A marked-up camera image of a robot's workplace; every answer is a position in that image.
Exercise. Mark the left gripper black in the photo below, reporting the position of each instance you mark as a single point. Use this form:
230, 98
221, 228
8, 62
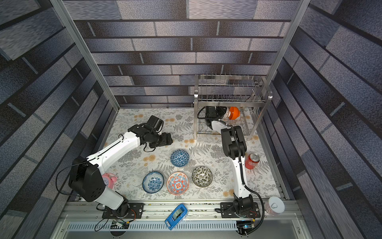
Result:
167, 140

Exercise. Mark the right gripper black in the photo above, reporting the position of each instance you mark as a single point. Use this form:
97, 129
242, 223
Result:
213, 112

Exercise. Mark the white lattice pattern bowl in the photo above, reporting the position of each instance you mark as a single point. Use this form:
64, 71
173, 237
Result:
227, 114

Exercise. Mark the orange bowl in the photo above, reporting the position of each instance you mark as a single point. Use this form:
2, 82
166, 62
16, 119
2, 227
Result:
234, 113

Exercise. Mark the blue dotted pattern bowl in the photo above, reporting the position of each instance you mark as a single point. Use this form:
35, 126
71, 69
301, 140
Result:
180, 158

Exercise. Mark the blue floral rim bowl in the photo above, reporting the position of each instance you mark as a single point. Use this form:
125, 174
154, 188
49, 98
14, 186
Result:
153, 182

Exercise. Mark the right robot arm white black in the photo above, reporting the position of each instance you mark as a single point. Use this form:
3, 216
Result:
234, 147

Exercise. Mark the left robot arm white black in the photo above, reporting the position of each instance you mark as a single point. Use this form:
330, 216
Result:
85, 176

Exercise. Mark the steel two-tier dish rack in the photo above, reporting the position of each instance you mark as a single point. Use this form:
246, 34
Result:
249, 93

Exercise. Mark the floral table mat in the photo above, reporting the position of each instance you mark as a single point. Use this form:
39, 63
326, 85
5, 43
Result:
205, 150

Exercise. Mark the red blue floral bowl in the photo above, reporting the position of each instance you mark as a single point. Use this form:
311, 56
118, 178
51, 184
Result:
178, 183

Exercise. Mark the black white floral bowl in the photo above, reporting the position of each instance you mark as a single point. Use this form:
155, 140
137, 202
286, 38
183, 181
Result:
202, 176

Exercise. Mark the red soda can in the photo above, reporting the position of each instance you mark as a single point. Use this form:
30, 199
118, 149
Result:
252, 161

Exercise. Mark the pink alarm clock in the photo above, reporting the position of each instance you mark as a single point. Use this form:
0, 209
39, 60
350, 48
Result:
109, 180

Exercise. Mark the blue handheld meter device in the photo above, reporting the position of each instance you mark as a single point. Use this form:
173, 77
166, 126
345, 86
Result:
179, 213

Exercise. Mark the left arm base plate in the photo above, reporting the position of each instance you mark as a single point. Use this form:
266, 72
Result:
125, 211

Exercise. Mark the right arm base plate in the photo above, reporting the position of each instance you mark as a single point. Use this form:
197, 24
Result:
227, 211

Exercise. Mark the aluminium rail frame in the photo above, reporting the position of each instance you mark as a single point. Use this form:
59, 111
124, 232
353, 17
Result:
190, 219

